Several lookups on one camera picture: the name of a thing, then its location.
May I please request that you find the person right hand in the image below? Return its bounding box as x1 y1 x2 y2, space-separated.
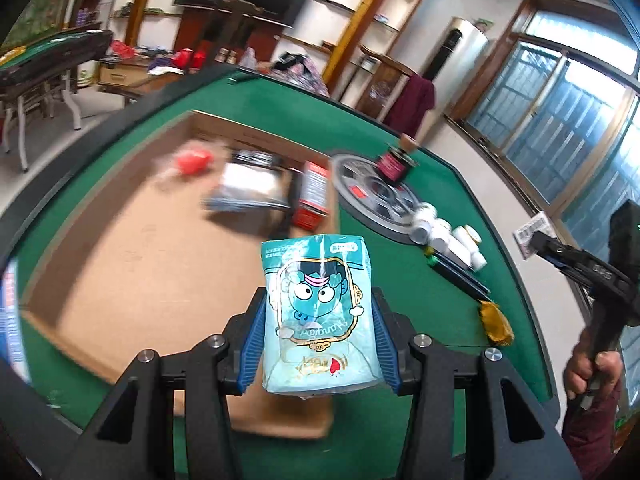
563 327 624 400

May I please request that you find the wooden armchair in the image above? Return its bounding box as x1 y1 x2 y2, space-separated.
337 44 416 122

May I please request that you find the yellow cap pill bottle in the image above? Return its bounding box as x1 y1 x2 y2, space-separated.
452 224 487 272

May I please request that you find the black marker green cap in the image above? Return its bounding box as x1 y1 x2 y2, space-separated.
424 247 490 301

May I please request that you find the white standing air conditioner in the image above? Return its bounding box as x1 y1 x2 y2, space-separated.
421 18 489 129

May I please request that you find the red item clear package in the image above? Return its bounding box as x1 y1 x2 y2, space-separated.
155 141 216 180

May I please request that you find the gold foil packet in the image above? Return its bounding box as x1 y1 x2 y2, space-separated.
478 301 515 346

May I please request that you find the low wooden coffee table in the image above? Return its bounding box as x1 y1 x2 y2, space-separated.
96 58 182 106

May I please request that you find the cardboard box tray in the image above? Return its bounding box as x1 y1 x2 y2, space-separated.
19 109 342 441

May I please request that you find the pile of clothes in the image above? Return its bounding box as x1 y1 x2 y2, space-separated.
269 52 329 96

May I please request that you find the wooden chair by table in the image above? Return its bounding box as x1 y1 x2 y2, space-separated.
201 0 265 66

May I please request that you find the white bottle red label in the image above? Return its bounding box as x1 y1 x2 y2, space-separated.
428 218 451 254

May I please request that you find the teal cartoon tissue pack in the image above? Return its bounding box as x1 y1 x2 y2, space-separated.
262 234 383 398

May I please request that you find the small white medicine box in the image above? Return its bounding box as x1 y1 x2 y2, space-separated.
513 211 556 260

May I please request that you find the maroon cloth on chair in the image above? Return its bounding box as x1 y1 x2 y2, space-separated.
383 75 436 138

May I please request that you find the black silver snack pouch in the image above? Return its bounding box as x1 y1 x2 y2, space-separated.
203 150 290 212

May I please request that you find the dark ink bottle cork stopper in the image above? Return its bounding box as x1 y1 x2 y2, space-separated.
375 133 419 188

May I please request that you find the white pill bottle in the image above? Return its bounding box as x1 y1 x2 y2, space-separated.
409 203 437 246

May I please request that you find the red grey medicine box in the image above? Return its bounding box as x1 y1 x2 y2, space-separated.
292 162 330 232

